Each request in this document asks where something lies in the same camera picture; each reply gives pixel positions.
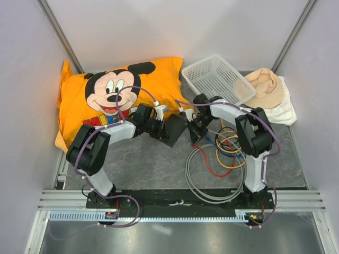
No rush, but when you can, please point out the white plastic mesh basket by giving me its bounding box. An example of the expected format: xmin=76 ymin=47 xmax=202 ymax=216
xmin=181 ymin=55 xmax=256 ymax=106

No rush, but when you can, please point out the grey ethernet cable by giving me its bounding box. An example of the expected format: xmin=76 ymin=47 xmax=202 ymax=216
xmin=184 ymin=129 xmax=248 ymax=204

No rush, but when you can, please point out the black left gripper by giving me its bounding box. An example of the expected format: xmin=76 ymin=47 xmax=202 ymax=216
xmin=144 ymin=116 xmax=168 ymax=140

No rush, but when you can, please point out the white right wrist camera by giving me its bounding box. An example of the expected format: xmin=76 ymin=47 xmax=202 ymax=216
xmin=184 ymin=109 xmax=197 ymax=122

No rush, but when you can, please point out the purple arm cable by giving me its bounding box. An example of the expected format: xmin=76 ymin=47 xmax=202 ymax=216
xmin=73 ymin=86 xmax=159 ymax=178
xmin=175 ymin=99 xmax=281 ymax=212

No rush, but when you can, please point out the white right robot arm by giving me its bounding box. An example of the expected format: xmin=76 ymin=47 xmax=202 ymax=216
xmin=181 ymin=94 xmax=277 ymax=208

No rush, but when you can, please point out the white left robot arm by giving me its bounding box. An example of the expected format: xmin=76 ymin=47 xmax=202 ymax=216
xmin=66 ymin=104 xmax=169 ymax=208

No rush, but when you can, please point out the black network switch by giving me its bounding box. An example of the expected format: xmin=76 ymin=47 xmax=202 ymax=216
xmin=163 ymin=114 xmax=186 ymax=148

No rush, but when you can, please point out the aluminium slotted rail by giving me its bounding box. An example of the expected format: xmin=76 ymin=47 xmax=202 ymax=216
xmin=38 ymin=189 xmax=325 ymax=223

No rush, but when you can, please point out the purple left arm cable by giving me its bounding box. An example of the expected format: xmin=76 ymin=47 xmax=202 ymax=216
xmin=73 ymin=86 xmax=159 ymax=178

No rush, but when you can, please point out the blue ethernet cable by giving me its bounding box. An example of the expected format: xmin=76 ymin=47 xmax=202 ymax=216
xmin=205 ymin=134 xmax=248 ymax=159

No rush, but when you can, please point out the black ethernet cable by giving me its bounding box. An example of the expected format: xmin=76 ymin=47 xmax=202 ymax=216
xmin=214 ymin=126 xmax=244 ymax=154

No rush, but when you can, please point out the peach folded cloth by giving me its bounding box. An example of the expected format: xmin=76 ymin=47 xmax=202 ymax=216
xmin=245 ymin=68 xmax=284 ymax=109

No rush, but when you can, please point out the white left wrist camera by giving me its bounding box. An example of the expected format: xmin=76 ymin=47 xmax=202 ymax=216
xmin=154 ymin=104 xmax=168 ymax=121

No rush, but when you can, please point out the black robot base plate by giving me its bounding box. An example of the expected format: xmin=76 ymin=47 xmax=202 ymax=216
xmin=86 ymin=189 xmax=275 ymax=219

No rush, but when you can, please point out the white crumpled cloth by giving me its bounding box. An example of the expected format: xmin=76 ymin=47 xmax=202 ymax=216
xmin=264 ymin=76 xmax=297 ymax=126

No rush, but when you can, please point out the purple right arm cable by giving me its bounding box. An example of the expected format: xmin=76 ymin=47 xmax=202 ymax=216
xmin=175 ymin=99 xmax=281 ymax=212

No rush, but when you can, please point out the orange Mickey Mouse pillow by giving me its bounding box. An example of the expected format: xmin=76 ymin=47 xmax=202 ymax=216
xmin=55 ymin=57 xmax=190 ymax=152

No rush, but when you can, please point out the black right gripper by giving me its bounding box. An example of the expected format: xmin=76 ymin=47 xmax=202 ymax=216
xmin=186 ymin=114 xmax=215 ymax=146

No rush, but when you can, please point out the red ethernet cable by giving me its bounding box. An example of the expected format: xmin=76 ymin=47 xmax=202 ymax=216
xmin=193 ymin=140 xmax=238 ymax=178

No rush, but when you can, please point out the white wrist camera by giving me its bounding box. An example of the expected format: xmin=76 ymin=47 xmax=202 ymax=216
xmin=184 ymin=109 xmax=197 ymax=122
xmin=154 ymin=104 xmax=168 ymax=121

